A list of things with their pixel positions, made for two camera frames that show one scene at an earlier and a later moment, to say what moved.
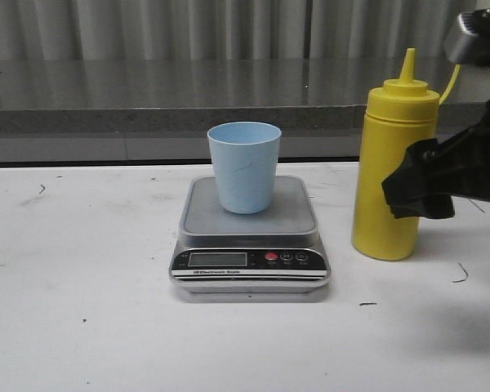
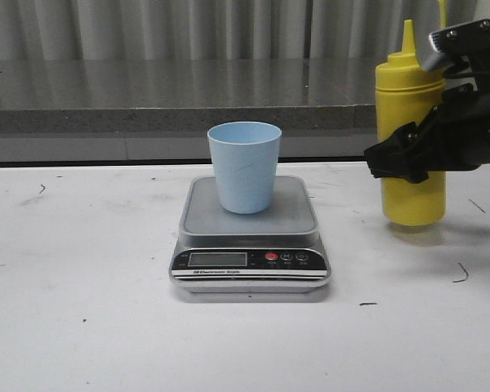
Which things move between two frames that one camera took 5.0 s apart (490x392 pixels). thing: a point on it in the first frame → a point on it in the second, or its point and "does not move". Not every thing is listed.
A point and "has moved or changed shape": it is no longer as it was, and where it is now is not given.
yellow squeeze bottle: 399,115 has moved or changed shape
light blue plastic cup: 245,158 does not move
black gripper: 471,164 → 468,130
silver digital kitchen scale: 275,251 does not move
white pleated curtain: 218,30 does not move
